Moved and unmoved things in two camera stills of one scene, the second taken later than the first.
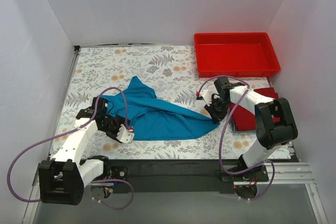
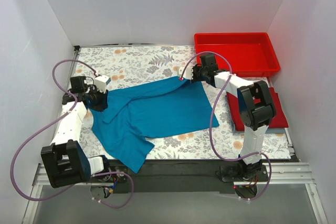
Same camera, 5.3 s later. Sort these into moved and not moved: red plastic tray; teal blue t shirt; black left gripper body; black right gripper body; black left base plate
Moved: teal blue t shirt; black left gripper body; black right gripper body
Not moved: red plastic tray; black left base plate
